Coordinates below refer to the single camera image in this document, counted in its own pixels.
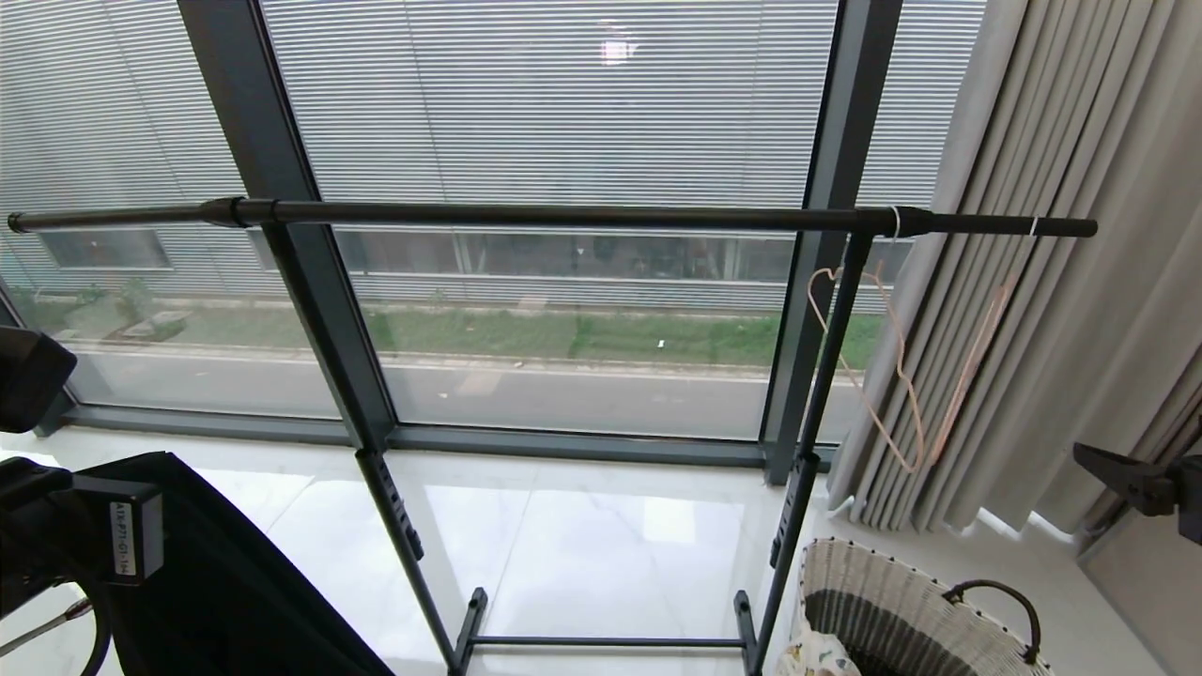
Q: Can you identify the black clothes rack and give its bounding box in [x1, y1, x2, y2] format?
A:
[8, 197, 1099, 676]

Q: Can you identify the white laundry basket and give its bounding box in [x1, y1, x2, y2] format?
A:
[798, 538, 1056, 676]

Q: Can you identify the black garment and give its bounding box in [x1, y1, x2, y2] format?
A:
[85, 453, 396, 676]

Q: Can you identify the beige curtain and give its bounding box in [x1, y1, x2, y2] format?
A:
[826, 0, 1202, 538]

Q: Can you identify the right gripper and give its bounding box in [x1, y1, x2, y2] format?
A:
[1073, 442, 1202, 546]

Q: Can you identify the cream printed garment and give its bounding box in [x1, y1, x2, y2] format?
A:
[776, 631, 861, 676]

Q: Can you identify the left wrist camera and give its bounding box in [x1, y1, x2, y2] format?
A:
[0, 324, 79, 434]

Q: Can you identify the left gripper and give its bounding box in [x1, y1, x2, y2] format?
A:
[0, 458, 166, 621]

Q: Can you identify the pink clothes hanger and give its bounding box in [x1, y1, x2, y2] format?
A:
[930, 280, 1013, 467]
[807, 266, 927, 474]

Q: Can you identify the window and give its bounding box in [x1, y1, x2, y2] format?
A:
[0, 0, 987, 472]

